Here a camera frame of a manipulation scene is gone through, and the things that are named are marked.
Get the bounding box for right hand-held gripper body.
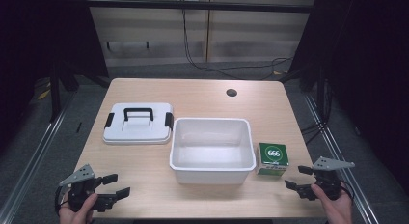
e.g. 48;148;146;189
312;156;356;201

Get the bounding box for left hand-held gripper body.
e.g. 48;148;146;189
59;163;104;213

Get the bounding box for green and white box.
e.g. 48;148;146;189
256;142;290;178

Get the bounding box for white lid with black handle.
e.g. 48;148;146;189
102;101;175;146

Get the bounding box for white plastic storage bin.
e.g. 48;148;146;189
169;117;258;185

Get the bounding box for person's left hand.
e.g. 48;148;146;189
58;193;99;224

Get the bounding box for person's right hand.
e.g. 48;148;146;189
310;183;354;224

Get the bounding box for yellow floor tape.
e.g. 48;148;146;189
37;88;52;101

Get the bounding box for black metal stand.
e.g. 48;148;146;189
48;61;81;124

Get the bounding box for dark curtain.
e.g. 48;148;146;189
279;0;409;186
0;0;110;154

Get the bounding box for black horizontal bar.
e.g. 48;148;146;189
86;0;318;14

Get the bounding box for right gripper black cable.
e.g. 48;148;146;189
340;181;356;201

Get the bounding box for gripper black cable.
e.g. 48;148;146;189
53;184;70;216
340;181;356;201

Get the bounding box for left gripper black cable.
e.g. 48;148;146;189
53;184;70;216

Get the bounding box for aluminium floor rail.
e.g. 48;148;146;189
303;94;375;224
0;90;77;224

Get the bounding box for black floor cables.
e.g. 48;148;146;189
300;85;336;146

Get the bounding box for long black wall cable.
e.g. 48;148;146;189
181;8;294;81

